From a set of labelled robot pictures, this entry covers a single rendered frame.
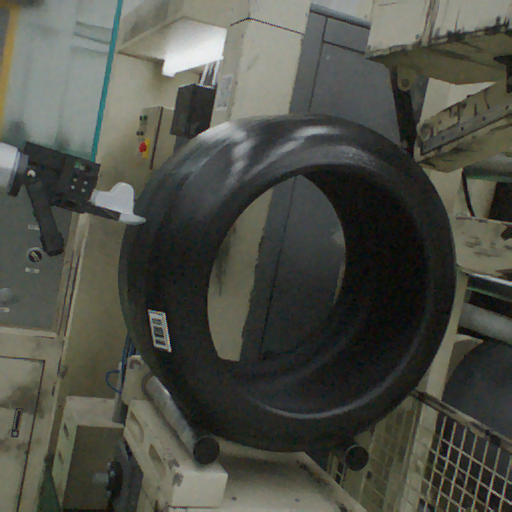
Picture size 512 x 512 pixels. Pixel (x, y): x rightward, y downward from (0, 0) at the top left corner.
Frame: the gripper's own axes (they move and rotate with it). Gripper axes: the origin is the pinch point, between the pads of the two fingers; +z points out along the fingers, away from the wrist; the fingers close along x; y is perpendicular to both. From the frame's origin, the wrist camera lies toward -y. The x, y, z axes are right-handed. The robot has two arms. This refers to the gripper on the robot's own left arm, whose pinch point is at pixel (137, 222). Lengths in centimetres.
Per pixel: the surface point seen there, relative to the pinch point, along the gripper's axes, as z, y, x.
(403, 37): 42, 48, 10
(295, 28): 26, 46, 26
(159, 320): 4.9, -12.8, -10.9
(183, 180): 3.5, 8.5, -6.6
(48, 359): 2, -38, 56
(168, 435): 17.8, -35.2, 5.9
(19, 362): -4, -40, 55
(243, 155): 10.2, 14.7, -10.5
